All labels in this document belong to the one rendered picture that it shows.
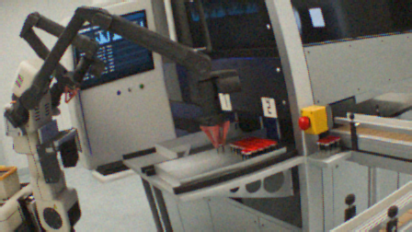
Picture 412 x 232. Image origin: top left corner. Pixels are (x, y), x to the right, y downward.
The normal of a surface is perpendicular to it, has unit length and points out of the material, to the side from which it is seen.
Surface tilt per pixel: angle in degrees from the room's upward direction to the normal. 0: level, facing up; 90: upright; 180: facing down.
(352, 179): 90
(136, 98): 90
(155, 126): 90
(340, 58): 90
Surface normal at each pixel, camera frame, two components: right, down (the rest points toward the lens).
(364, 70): 0.37, 0.07
